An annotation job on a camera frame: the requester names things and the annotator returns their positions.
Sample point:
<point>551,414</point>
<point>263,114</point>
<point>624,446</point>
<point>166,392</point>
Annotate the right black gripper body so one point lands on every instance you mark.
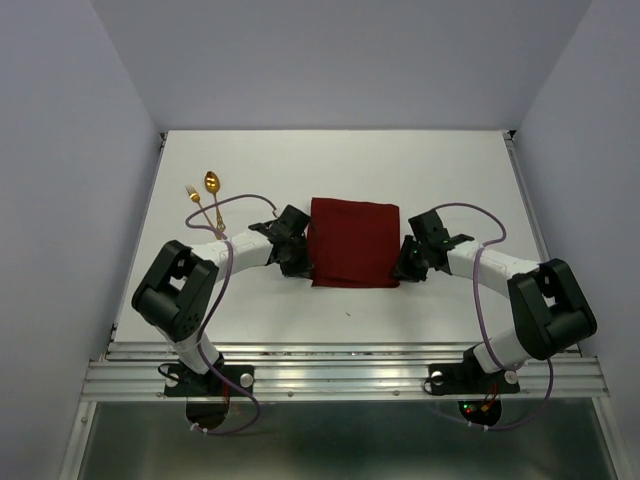
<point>424,245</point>

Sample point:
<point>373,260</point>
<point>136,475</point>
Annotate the aluminium mounting rail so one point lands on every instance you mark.
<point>331,371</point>

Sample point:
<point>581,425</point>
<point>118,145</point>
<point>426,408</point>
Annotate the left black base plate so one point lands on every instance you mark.
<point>181,382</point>

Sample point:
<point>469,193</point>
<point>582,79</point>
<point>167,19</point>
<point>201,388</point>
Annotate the right aluminium table edge rail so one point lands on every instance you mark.
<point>509,140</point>

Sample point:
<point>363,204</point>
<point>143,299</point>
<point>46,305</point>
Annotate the dark red cloth napkin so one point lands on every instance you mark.
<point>353,244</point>

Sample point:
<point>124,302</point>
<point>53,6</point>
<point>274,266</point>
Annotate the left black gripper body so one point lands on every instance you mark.
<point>297,240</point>

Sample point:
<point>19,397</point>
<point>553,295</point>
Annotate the gold spoon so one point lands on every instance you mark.
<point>212,185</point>

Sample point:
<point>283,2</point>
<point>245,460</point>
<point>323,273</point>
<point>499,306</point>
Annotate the gold fork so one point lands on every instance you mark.
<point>195,198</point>

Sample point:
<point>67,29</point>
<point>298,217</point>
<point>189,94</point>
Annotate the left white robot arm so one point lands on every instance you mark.
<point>174,297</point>

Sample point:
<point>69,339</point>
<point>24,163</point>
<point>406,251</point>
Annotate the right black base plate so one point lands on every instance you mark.
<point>462,379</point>

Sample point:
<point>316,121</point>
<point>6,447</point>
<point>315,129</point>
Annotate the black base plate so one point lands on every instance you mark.
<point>181,382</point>
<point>462,379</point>

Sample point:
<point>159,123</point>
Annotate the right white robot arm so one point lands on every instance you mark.
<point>549,309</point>

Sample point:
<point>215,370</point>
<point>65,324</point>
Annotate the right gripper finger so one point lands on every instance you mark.
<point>410,257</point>
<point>410,275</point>

